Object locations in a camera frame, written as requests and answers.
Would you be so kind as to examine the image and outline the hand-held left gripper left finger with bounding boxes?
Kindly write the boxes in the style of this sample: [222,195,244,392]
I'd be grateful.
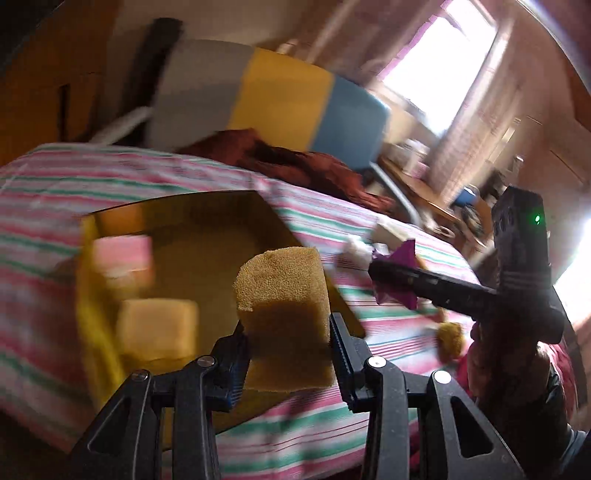
[69,322,253,480]

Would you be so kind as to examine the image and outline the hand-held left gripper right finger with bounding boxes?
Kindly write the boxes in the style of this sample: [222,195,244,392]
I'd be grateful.
[329,313,527,480]

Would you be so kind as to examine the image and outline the gold metal tin tray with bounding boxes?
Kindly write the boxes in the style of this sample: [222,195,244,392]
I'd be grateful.
[76,190,366,437]

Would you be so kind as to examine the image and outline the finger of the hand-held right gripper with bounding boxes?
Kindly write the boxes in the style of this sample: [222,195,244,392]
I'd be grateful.
[368,261,499,320]

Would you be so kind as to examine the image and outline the pink plastic clip case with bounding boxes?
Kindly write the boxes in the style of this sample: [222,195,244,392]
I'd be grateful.
[91,234,154,289]

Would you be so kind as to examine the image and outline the window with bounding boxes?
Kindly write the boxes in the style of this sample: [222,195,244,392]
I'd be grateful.
[381,0,499,139]

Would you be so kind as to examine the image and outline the person's right hand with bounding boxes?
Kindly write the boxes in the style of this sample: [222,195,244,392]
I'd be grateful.
[468,318,555,444]

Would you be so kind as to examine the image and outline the wooden wardrobe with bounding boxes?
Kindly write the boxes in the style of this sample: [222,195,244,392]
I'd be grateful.
[0,0,121,167]

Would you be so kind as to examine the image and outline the pink curtain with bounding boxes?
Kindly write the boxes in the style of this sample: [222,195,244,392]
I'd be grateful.
[429,28,522,208]

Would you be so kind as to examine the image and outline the yellow sponge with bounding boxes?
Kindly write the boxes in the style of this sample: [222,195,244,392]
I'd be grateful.
[232,247,336,393]
[116,299,199,363]

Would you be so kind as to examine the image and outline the dark red blanket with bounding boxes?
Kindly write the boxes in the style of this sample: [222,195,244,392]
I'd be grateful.
[185,128,398,215]

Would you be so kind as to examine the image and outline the grey yellow blue headboard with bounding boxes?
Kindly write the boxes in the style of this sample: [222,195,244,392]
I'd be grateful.
[150,39,391,174]

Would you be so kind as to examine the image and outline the white sock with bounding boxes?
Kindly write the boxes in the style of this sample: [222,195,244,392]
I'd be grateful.
[339,237,376,271]

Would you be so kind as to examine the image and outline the blue chair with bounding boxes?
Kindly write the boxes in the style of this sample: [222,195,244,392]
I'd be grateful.
[455,185,481,208]

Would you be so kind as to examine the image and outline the white bed rail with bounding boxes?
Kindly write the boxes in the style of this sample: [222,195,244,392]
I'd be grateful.
[90,107,153,145]

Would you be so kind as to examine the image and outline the striped bedsheet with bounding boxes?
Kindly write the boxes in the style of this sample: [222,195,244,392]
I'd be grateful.
[0,143,481,480]

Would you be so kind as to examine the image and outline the wooden desk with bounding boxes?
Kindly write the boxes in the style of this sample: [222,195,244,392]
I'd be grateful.
[379,154,490,252]

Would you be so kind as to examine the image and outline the purple snack packet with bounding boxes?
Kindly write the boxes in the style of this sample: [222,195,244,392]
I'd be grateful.
[373,240,423,310]

